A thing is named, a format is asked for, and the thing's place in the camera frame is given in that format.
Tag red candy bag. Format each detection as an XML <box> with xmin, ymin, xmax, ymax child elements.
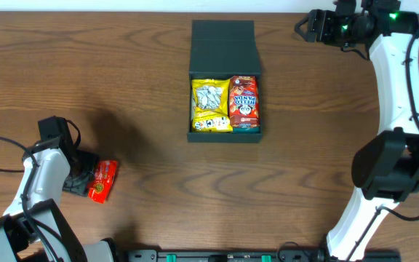
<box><xmin>87</xmin><ymin>160</ymin><xmax>119</xmax><ymax>204</ymax></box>

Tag red Hello Panda box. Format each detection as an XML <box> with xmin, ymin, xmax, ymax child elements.
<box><xmin>228</xmin><ymin>76</ymin><xmax>260</xmax><ymax>127</ymax></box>

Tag black gift box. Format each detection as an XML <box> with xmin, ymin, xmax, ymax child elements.
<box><xmin>186</xmin><ymin>19</ymin><xmax>264</xmax><ymax>144</ymax></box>

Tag teal Chunkies cookie box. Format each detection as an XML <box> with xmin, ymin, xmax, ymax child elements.
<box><xmin>232</xmin><ymin>124</ymin><xmax>260</xmax><ymax>134</ymax></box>

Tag yellow Hacks candy bag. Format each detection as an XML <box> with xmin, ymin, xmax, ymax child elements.
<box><xmin>191</xmin><ymin>79</ymin><xmax>233</xmax><ymax>133</ymax></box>

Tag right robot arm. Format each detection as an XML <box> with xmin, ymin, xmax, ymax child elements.
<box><xmin>295</xmin><ymin>0</ymin><xmax>419</xmax><ymax>261</ymax></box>

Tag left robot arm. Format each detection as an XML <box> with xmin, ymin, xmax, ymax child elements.
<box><xmin>0</xmin><ymin>116</ymin><xmax>121</xmax><ymax>262</ymax></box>

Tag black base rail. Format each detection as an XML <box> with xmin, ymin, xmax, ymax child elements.
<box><xmin>121</xmin><ymin>248</ymin><xmax>402</xmax><ymax>262</ymax></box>

